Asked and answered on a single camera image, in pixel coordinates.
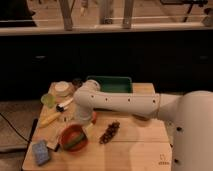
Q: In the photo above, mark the green pepper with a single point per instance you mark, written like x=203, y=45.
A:
x=73, y=142

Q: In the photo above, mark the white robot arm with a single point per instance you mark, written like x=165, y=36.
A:
x=191, y=114

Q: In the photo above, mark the white round bowl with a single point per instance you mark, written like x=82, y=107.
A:
x=62, y=88

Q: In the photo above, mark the red bowl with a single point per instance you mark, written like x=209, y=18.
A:
x=71, y=132

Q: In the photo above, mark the green rectangular tray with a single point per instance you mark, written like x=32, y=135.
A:
x=113, y=84

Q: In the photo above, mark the brown grape bunch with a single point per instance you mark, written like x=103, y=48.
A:
x=109, y=133

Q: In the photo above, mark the green plastic cup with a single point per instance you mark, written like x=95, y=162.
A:
x=48, y=100

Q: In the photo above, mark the white black spatula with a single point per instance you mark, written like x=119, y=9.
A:
x=53, y=141

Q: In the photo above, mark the blue sponge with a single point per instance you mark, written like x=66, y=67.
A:
x=40, y=152

